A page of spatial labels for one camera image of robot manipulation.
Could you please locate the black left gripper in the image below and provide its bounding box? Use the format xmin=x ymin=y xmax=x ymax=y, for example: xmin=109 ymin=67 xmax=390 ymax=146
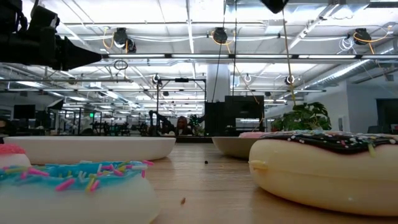
xmin=0 ymin=29 xmax=103 ymax=72

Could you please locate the red sugar donut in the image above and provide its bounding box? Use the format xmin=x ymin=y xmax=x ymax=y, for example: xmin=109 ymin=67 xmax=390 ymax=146
xmin=0 ymin=143 xmax=32 ymax=169

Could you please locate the pink iced donut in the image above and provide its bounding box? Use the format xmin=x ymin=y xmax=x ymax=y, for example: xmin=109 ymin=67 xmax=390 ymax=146
xmin=238 ymin=131 xmax=268 ymax=139

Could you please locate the large chocolate sprinkled donut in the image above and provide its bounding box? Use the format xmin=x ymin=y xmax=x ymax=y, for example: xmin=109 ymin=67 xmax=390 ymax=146
xmin=248 ymin=129 xmax=398 ymax=218

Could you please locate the dark computer monitor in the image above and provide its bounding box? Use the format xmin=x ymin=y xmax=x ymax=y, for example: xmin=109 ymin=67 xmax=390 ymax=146
xmin=12 ymin=104 xmax=37 ymax=120

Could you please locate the long ceiling light strip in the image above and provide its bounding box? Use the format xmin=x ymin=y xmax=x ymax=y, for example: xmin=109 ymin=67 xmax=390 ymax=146
xmin=101 ymin=53 xmax=398 ymax=60

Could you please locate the white round plate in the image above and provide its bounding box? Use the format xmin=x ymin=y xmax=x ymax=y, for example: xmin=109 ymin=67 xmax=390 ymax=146
xmin=2 ymin=136 xmax=177 ymax=166

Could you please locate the black cabinet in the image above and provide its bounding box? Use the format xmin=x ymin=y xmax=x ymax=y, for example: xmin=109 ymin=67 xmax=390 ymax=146
xmin=204 ymin=95 xmax=266 ymax=137

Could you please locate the green potted plant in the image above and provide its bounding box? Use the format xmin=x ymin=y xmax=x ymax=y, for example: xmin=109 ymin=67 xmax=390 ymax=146
xmin=269 ymin=101 xmax=333 ymax=132

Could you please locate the person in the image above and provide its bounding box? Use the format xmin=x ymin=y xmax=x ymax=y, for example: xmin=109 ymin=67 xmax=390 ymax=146
xmin=175 ymin=115 xmax=194 ymax=136

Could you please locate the small blue sprinkled donut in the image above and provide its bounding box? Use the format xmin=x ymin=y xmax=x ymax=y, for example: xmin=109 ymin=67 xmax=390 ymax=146
xmin=0 ymin=159 xmax=162 ymax=224

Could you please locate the beige round plate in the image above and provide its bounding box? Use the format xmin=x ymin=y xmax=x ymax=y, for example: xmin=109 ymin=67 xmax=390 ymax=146
xmin=211 ymin=136 xmax=262 ymax=161

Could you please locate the black ceiling cable reel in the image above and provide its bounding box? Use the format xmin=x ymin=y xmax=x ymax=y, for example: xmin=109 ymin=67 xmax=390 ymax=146
xmin=212 ymin=27 xmax=229 ymax=45
xmin=112 ymin=27 xmax=137 ymax=54
xmin=353 ymin=27 xmax=373 ymax=46

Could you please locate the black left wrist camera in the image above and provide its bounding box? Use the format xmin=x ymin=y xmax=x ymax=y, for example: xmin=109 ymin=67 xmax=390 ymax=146
xmin=29 ymin=4 xmax=60 ymax=34

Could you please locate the yellow hanging rope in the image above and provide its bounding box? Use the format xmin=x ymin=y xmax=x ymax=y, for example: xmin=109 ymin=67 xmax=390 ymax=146
xmin=280 ymin=8 xmax=298 ymax=107

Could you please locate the black metal frame stand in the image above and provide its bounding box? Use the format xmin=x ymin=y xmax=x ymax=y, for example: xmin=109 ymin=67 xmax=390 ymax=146
xmin=155 ymin=77 xmax=208 ymax=128

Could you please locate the dark wall screen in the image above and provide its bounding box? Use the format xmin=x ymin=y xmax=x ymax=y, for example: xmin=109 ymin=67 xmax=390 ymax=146
xmin=375 ymin=98 xmax=398 ymax=134

